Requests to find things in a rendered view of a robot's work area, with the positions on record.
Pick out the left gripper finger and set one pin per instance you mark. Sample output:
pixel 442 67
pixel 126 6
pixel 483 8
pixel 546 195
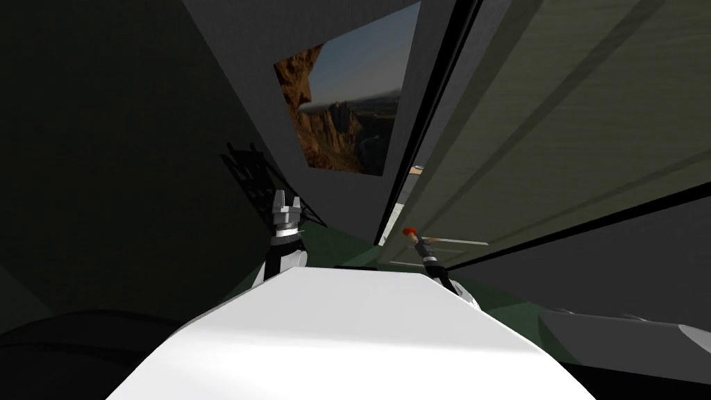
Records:
pixel 280 200
pixel 295 205

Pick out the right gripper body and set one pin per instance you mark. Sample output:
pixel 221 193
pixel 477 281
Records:
pixel 427 250

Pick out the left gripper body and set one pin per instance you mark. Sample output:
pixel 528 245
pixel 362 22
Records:
pixel 286 219

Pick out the red door knob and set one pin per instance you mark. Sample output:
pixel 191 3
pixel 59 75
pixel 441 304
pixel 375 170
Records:
pixel 410 231

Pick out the black lattice rack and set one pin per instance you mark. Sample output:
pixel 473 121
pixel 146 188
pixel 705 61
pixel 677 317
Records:
pixel 256 178

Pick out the rocky canyon landscape picture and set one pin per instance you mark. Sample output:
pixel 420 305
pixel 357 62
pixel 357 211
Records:
pixel 344 105

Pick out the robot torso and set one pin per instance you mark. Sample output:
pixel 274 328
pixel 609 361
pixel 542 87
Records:
pixel 344 339

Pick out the olive green door leaf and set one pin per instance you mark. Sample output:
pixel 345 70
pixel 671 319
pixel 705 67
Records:
pixel 561 111

